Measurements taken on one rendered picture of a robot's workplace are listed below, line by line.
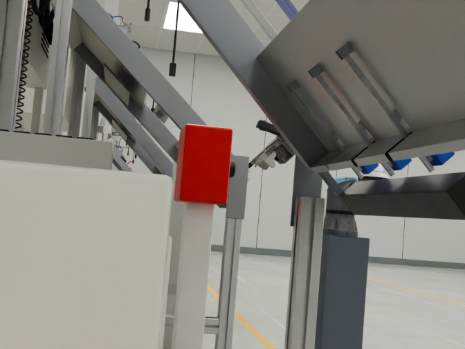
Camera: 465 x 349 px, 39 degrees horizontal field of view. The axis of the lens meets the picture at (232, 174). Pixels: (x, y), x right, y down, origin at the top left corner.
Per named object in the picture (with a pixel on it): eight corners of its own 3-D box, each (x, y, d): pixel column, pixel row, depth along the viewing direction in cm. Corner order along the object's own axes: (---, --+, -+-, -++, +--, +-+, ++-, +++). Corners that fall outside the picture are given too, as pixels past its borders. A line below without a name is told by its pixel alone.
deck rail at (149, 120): (201, 191, 248) (213, 181, 249) (202, 191, 246) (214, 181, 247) (74, 50, 242) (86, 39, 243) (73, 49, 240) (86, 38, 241)
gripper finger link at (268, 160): (269, 174, 211) (283, 158, 217) (257, 160, 210) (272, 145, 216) (264, 177, 213) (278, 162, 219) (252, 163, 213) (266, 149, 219)
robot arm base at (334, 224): (346, 235, 269) (347, 211, 270) (365, 237, 255) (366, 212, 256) (313, 233, 264) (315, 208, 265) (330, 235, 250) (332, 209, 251)
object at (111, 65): (134, 115, 243) (144, 106, 244) (140, 83, 178) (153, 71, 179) (74, 48, 240) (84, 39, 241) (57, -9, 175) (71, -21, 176)
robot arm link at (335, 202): (335, 210, 269) (338, 178, 270) (364, 212, 260) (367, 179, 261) (319, 208, 260) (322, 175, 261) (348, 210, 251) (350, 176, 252)
